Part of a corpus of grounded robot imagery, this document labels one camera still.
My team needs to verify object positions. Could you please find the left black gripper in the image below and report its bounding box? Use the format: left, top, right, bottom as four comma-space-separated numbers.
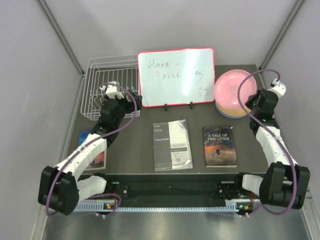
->
112, 90, 142, 128

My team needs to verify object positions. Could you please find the yellow plate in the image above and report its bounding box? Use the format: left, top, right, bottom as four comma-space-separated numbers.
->
216, 104, 247, 117

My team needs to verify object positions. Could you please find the pink plate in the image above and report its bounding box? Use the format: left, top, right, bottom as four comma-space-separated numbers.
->
214, 69, 257, 109

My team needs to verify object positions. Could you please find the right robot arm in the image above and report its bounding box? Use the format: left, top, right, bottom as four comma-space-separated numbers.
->
233, 86, 311, 210

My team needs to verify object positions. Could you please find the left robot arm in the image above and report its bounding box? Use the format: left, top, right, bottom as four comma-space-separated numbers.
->
38, 91, 143, 216

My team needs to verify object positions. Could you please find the red framed whiteboard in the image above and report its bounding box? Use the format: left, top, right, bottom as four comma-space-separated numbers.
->
137, 47, 215, 108

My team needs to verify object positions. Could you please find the Tale of Two Cities book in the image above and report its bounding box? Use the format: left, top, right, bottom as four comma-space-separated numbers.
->
203, 126, 238, 168

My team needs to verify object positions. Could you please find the black white setup guide booklet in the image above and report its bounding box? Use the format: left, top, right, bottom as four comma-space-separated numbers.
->
152, 119, 193, 172

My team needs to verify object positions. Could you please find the blue sunset cover book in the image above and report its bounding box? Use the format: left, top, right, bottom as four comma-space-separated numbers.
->
77, 130, 107, 173

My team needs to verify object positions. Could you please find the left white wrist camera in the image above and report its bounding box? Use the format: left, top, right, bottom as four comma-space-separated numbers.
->
99, 81, 124, 99

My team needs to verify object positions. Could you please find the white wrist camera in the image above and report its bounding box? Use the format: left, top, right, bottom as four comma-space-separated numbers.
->
267, 78, 287, 98
99, 81, 124, 99

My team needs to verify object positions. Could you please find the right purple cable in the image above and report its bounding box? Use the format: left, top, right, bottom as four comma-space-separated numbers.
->
237, 68, 299, 217

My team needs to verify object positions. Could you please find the purple cable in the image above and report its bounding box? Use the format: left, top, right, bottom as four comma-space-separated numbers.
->
237, 68, 299, 217
45, 82, 141, 217

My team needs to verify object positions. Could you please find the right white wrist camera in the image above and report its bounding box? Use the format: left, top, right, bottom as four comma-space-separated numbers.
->
267, 78, 287, 98

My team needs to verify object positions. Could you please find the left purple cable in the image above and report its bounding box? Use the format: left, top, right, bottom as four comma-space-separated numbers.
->
45, 82, 141, 217

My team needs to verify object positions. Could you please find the white wire dish rack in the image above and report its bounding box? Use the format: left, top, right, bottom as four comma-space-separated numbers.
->
80, 54, 140, 121

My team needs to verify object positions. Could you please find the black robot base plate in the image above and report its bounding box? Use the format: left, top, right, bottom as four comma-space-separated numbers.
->
84, 174, 264, 207

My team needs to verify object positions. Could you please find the grey slotted cable duct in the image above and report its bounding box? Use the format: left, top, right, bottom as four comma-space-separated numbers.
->
74, 201, 253, 213

